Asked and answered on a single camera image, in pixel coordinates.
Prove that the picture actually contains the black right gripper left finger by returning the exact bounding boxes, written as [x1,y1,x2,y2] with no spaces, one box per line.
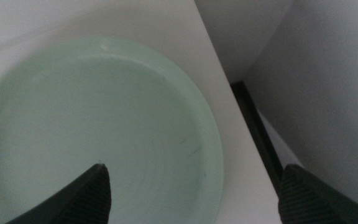
[4,163,112,224]

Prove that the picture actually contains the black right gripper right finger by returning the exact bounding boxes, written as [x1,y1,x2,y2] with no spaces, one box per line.
[277,164,358,224]

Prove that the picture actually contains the pale green shallow bowl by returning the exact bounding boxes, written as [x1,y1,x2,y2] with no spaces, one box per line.
[0,35,225,224]

